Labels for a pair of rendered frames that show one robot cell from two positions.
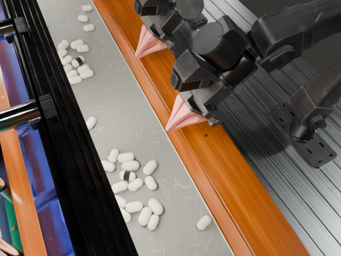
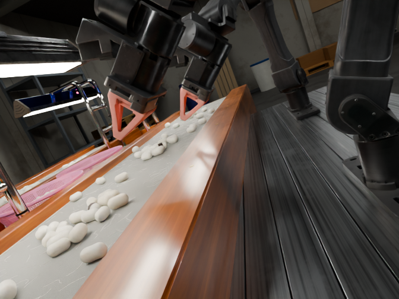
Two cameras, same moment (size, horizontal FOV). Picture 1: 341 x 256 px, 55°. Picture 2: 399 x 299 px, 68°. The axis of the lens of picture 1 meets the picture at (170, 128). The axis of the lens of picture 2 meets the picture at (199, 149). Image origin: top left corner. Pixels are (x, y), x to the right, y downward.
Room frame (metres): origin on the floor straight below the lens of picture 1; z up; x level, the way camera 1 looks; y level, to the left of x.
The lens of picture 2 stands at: (0.08, -0.41, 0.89)
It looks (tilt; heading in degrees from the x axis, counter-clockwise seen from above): 12 degrees down; 42
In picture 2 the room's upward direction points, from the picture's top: 23 degrees counter-clockwise
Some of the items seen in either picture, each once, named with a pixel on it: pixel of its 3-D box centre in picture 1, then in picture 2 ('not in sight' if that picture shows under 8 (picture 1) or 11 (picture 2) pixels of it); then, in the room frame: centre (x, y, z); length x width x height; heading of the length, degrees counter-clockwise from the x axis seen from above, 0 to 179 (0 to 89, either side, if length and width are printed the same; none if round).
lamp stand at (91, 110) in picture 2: not in sight; (91, 123); (0.95, 1.02, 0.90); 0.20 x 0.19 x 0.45; 25
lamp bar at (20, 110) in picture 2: not in sight; (63, 98); (0.92, 1.09, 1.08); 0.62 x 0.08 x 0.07; 25
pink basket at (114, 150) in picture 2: not in sight; (95, 171); (0.66, 0.66, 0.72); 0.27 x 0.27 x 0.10
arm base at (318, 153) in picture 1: (304, 125); (387, 155); (0.48, -0.34, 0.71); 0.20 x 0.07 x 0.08; 29
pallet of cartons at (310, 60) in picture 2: not in sight; (325, 57); (7.97, 1.66, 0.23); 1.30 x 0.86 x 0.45; 119
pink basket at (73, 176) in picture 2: not in sight; (47, 204); (0.40, 0.54, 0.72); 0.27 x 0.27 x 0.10
